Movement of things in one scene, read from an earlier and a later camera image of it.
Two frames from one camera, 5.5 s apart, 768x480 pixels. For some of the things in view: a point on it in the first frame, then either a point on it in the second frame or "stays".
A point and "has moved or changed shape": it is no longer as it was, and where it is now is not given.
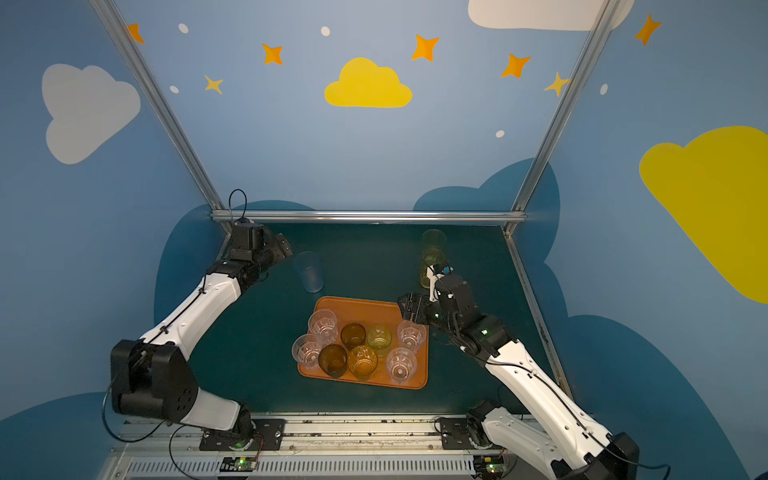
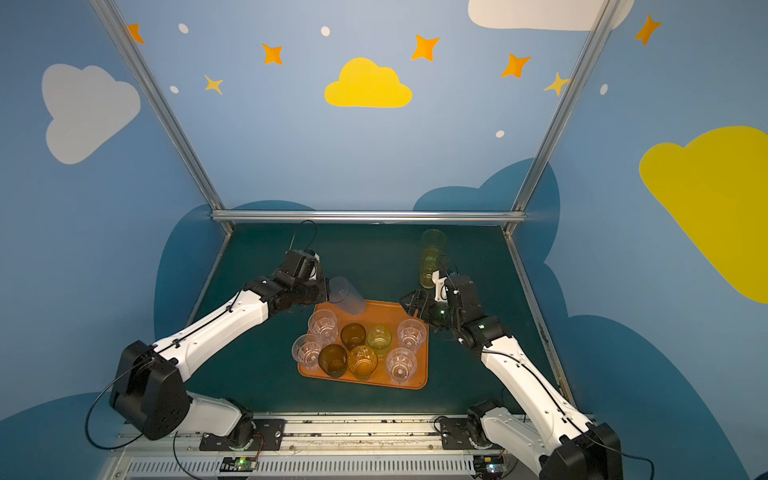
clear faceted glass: (323, 323) stays
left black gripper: (279, 245) -> (321, 283)
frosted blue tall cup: (307, 265) has moved or changed shape
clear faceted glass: (401, 364) stays
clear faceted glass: (305, 351) stays
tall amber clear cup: (362, 361) stays
